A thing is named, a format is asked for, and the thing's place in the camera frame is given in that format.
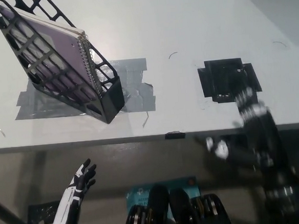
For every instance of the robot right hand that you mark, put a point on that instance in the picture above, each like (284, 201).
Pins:
(253, 125)

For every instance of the black plastic lattice shelf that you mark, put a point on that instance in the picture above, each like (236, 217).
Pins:
(111, 99)

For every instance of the teal box on floor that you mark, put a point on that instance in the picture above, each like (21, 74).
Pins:
(137, 193)

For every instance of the black square tape patch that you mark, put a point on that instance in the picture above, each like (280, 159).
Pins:
(221, 78)

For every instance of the black desk leg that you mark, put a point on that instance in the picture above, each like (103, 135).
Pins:
(10, 217)

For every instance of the grey tape patch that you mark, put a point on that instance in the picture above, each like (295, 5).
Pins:
(138, 98)

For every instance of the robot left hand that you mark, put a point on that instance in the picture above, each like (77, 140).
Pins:
(77, 186)

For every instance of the purple spiral notebook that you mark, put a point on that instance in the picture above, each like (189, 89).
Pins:
(61, 47)

